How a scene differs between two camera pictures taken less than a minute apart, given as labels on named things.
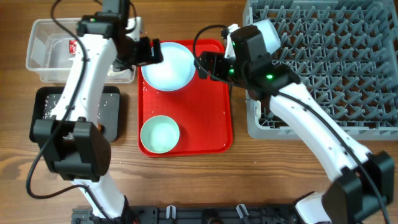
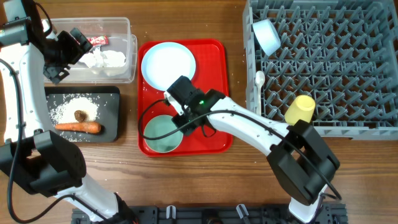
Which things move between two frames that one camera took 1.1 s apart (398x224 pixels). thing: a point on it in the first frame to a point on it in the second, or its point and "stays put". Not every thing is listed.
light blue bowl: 272,38 stays put
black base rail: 195,214 stays put
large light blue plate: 175,71 stays put
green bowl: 160,134 stays put
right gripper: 217,60 to 178,121
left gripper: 146,58 to 75,52
